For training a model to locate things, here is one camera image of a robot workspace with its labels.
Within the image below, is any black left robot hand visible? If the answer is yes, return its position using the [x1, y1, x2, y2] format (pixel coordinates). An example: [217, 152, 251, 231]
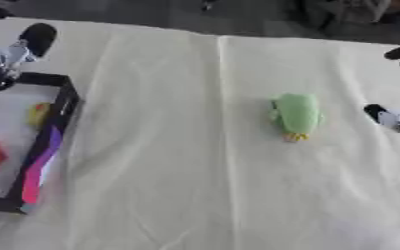
[0, 22, 59, 98]

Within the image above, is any black box with white inside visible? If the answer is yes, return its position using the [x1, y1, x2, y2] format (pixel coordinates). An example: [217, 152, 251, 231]
[0, 71, 83, 215]

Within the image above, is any yellow toy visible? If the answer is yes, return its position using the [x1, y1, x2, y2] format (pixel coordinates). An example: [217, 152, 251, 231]
[27, 101, 54, 129]

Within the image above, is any green soft toy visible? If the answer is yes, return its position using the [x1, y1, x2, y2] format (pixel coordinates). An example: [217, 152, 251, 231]
[266, 92, 325, 143]

